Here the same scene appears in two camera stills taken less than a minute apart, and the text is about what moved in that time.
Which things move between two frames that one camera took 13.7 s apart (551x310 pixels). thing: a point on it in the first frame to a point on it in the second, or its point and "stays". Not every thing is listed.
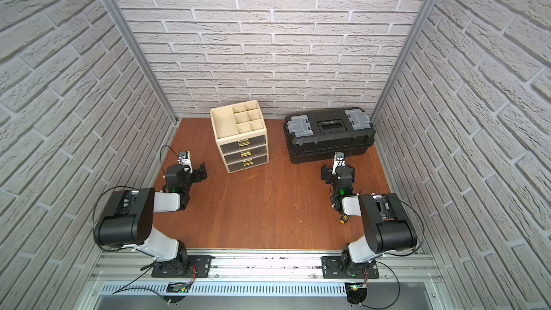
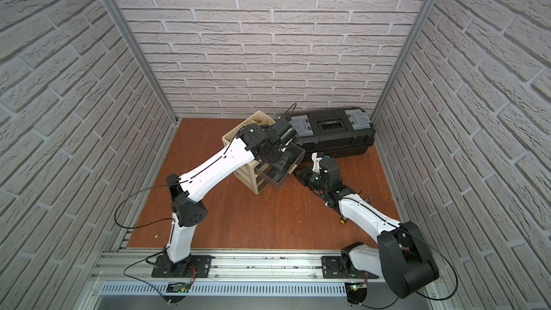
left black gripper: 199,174 to 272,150
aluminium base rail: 265,273 stays
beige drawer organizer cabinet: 240,131 to 246,174
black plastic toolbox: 317,136 stays
